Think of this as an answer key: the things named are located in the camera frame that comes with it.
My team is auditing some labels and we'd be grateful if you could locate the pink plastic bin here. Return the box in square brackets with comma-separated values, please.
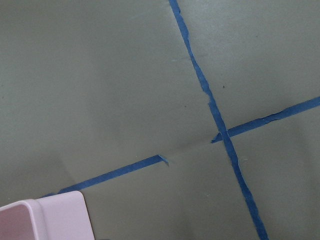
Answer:
[0, 191, 95, 240]

